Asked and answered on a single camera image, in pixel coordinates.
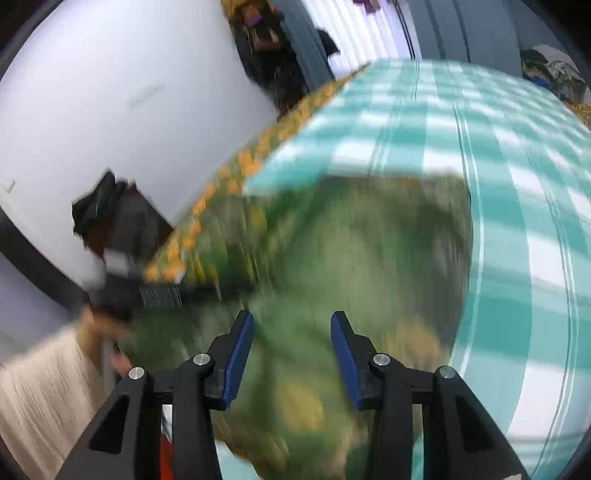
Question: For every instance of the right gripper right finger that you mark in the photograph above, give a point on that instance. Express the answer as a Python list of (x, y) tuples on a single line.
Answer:
[(460, 439)]

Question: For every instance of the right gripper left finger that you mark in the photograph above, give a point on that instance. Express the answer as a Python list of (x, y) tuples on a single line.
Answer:
[(123, 440)]

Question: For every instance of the green landscape print padded jacket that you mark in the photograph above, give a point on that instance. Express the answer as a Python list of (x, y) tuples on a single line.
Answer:
[(392, 254)]

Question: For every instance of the person's cream sleeve forearm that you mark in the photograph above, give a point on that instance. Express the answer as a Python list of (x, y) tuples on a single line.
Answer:
[(49, 394)]

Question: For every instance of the pile of clothes by bed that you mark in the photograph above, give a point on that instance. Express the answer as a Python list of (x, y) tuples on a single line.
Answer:
[(556, 71)]

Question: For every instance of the person's left hand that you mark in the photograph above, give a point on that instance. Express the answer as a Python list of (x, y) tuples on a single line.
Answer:
[(94, 328)]

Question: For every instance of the dark wooden dresser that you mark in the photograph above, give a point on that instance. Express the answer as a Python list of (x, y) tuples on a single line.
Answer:
[(128, 235)]

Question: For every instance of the black item on dresser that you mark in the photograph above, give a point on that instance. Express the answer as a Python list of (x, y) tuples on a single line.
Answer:
[(97, 205)]

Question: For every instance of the orange floral green quilt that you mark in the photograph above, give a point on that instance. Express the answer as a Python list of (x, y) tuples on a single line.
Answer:
[(524, 154)]

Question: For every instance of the teal white plaid bed sheet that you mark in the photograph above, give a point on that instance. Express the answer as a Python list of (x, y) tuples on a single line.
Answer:
[(524, 348)]

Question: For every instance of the coats hanging on rack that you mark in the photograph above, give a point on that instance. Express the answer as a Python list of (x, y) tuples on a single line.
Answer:
[(265, 51)]

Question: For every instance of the blue curtain left panel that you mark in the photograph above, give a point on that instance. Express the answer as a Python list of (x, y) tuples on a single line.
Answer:
[(306, 42)]

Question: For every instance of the blue curtain panel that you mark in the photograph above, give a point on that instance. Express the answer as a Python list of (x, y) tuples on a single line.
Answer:
[(471, 31), (306, 42)]

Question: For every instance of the blue curtain right panel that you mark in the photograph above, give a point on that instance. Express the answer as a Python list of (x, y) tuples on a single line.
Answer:
[(471, 31)]

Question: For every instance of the white wall switch plate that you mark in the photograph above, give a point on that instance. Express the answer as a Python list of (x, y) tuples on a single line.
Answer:
[(144, 94)]

